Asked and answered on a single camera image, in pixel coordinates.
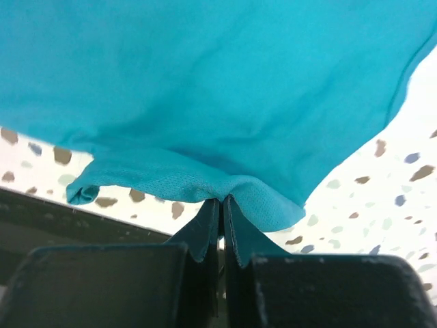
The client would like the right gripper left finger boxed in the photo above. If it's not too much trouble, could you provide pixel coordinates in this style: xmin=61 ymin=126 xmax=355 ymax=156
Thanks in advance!
xmin=1 ymin=200 xmax=220 ymax=327

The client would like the teal t shirt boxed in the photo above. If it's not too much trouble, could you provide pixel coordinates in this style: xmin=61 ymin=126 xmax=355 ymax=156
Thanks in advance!
xmin=0 ymin=0 xmax=437 ymax=234

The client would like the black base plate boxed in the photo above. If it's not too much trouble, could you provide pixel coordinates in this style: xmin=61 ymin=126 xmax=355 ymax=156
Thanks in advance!
xmin=1 ymin=189 xmax=170 ymax=286

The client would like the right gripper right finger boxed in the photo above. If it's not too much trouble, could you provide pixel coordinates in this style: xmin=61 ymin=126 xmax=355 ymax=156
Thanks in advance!
xmin=223 ymin=197 xmax=436 ymax=328

